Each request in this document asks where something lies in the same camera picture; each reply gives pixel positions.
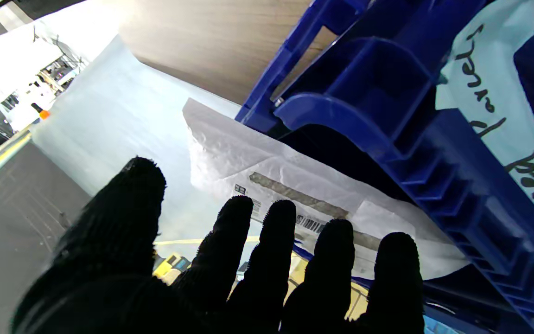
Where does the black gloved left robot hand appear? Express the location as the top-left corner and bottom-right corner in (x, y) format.
(11, 157), (425, 334)

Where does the white padded mailer bag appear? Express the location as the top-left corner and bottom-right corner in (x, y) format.
(183, 98), (469, 280)

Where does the blue ribbed plastic bin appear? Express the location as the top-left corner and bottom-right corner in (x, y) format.
(235, 0), (534, 334)

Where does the crumpled handwritten paper label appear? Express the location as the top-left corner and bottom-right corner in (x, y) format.
(435, 0), (534, 225)

